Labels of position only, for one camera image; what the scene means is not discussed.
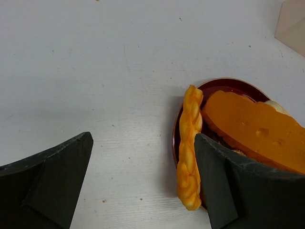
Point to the large orange bread slice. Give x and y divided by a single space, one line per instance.
258 130

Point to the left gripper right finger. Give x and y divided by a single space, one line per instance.
241 193

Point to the twisted orange bread stick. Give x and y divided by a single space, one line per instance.
190 124

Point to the dark red round plate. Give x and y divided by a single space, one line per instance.
209 87

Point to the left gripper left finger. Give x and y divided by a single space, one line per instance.
42 190

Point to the small pale bread roll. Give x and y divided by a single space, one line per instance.
277 107

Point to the sugared ring donut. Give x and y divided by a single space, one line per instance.
239 152

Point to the blue checkered paper bag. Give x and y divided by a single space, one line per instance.
290 28

